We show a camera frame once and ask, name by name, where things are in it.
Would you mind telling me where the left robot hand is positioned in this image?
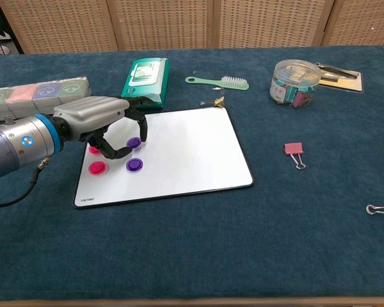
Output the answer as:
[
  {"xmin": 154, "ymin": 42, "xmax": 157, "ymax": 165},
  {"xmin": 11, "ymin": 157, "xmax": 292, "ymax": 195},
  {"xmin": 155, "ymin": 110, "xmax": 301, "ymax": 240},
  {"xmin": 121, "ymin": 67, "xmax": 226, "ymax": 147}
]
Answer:
[{"xmin": 52, "ymin": 95, "xmax": 154, "ymax": 160}]

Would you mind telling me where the wrapped tissue multipack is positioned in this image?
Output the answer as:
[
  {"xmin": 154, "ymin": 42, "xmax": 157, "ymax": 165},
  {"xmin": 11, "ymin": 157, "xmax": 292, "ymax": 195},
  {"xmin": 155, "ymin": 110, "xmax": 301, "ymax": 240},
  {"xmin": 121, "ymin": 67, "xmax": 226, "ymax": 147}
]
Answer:
[{"xmin": 0, "ymin": 75, "xmax": 93, "ymax": 123}]

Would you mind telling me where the green wet wipes pack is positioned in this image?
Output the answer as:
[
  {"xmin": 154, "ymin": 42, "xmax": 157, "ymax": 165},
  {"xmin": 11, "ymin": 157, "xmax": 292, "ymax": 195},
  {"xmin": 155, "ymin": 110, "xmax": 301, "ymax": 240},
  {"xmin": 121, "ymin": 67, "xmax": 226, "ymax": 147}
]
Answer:
[{"xmin": 119, "ymin": 58, "xmax": 170, "ymax": 112}]

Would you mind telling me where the white magnetic board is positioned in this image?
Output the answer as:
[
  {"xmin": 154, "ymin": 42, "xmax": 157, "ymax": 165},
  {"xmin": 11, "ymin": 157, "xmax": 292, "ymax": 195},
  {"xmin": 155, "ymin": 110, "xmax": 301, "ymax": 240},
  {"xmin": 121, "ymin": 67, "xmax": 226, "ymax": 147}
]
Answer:
[{"xmin": 72, "ymin": 107, "xmax": 255, "ymax": 210}]

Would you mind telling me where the wicker folding screen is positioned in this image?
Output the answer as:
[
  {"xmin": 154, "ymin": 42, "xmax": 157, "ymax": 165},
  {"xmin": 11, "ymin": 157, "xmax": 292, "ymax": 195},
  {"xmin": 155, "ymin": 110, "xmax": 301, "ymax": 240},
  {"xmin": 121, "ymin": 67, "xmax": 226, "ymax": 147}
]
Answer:
[{"xmin": 0, "ymin": 0, "xmax": 384, "ymax": 55}]

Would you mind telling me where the small yellow binder clip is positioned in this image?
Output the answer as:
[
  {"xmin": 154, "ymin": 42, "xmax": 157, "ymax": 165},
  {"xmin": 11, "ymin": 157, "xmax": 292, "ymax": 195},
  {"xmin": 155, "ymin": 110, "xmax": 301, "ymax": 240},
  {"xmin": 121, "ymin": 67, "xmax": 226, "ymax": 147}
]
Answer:
[{"xmin": 200, "ymin": 95, "xmax": 227, "ymax": 109}]

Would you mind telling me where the green plastic brush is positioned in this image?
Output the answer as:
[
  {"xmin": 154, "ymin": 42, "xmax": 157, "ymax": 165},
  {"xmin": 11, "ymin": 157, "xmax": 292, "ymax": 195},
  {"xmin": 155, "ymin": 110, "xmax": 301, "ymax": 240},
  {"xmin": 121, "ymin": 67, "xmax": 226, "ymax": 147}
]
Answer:
[{"xmin": 184, "ymin": 75, "xmax": 250, "ymax": 91}]

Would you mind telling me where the dark teal table cloth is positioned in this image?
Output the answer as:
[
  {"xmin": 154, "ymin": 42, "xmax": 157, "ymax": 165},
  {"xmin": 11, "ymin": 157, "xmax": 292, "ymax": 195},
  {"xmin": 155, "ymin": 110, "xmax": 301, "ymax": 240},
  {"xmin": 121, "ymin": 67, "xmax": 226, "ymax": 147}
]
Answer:
[{"xmin": 0, "ymin": 44, "xmax": 384, "ymax": 303}]

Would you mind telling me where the pink binder clip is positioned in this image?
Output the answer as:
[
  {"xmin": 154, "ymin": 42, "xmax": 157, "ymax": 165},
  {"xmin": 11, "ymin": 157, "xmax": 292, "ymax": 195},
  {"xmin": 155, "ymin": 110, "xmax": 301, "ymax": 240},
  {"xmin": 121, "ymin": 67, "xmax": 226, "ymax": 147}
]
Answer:
[{"xmin": 283, "ymin": 142, "xmax": 307, "ymax": 170}]

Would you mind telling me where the clear jar of binder clips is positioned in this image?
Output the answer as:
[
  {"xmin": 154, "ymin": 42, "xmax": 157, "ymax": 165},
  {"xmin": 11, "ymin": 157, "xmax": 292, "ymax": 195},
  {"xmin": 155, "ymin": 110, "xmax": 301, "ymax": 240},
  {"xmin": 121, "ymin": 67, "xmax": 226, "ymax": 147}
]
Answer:
[{"xmin": 268, "ymin": 59, "xmax": 322, "ymax": 109}]

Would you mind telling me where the yellow razor blister pack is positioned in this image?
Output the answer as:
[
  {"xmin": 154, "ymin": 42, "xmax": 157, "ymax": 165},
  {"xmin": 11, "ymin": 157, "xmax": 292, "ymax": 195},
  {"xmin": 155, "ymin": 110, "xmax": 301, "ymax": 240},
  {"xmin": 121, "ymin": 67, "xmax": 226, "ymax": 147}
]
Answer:
[{"xmin": 313, "ymin": 61, "xmax": 363, "ymax": 93}]

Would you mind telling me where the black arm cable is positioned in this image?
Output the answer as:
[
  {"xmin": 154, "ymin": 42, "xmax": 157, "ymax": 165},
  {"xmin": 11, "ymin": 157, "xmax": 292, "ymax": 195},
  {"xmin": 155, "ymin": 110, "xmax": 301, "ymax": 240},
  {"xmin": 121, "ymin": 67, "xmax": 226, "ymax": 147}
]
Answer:
[{"xmin": 0, "ymin": 159, "xmax": 51, "ymax": 209}]

